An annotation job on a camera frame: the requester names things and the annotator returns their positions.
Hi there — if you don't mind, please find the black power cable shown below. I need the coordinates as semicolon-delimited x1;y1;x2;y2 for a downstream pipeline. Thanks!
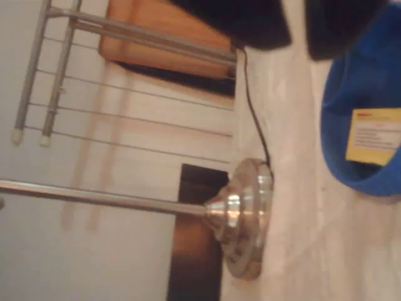
239;47;272;167

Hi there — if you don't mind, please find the grey metal drying rack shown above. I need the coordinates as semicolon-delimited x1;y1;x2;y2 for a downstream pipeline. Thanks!
10;0;238;164

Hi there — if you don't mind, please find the blue plastic bowl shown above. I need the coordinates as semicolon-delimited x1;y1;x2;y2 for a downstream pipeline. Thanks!
320;2;401;198

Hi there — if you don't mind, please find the chrome floor lamp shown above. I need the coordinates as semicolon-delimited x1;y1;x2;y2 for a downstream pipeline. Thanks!
0;157;275;280

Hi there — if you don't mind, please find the yellow cardboard box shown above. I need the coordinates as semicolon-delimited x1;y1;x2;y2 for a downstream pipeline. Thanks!
344;107;401;166

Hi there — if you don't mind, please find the dark brown wooden furniture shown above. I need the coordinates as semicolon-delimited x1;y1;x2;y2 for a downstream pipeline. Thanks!
167;162;230;301

